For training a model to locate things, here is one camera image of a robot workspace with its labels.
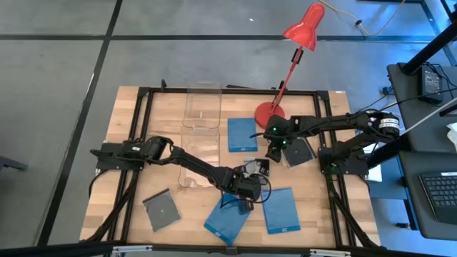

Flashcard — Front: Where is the white rod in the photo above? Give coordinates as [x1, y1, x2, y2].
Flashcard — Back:
[403, 106, 457, 136]

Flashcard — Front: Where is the black diagonal beam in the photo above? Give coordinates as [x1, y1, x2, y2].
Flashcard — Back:
[402, 21, 457, 76]
[367, 135, 411, 168]

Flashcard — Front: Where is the black cable bundle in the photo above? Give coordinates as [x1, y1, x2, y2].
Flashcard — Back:
[326, 173, 383, 249]
[85, 167, 142, 244]

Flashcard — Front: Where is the white sheet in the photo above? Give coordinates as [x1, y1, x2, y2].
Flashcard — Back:
[366, 163, 383, 183]

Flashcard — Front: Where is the black power supply box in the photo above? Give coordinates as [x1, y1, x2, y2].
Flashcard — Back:
[417, 65, 445, 105]

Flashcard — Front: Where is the silver frame bracket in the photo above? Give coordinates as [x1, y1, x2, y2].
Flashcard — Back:
[309, 248, 351, 257]
[112, 244, 153, 254]

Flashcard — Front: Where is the black desk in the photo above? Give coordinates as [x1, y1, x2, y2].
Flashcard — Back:
[387, 62, 457, 146]
[397, 149, 457, 241]

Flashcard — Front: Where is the clear plastic bin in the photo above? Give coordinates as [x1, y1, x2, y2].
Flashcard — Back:
[181, 81, 223, 131]
[177, 126, 221, 189]

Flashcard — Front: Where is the blue jewel case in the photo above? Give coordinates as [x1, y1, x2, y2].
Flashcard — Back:
[203, 192, 251, 247]
[261, 187, 302, 236]
[227, 117, 258, 153]

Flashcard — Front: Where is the black jewel case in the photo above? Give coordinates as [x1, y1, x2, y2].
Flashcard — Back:
[243, 156, 271, 178]
[281, 137, 318, 168]
[141, 188, 182, 233]

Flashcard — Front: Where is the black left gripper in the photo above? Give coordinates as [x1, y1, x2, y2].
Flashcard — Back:
[223, 159, 271, 212]

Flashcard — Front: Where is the black keyboard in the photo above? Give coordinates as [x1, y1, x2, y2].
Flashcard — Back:
[418, 171, 457, 225]

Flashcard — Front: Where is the white cloth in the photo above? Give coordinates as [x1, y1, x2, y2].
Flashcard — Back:
[446, 122, 457, 153]

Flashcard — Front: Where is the red desk lamp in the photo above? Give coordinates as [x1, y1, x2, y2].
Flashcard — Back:
[254, 2, 326, 130]

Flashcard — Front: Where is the black stand foot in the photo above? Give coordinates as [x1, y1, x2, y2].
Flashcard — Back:
[0, 156, 28, 171]

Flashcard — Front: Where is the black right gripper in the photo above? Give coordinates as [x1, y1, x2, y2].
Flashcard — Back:
[264, 114, 300, 163]

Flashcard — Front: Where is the orange floor cable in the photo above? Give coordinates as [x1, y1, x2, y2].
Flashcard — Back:
[317, 0, 408, 36]

